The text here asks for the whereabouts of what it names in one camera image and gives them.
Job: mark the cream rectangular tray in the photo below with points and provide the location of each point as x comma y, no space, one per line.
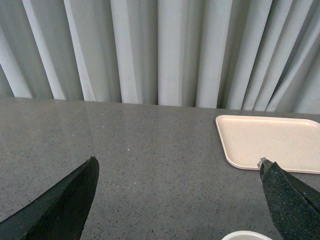
293,143

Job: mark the white smiley mug black handle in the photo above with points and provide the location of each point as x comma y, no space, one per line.
245,235

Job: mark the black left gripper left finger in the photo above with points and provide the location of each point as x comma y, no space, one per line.
60,213

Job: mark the grey-white curtain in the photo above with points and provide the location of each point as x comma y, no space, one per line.
255,55

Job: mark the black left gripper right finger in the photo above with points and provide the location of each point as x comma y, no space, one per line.
293,205

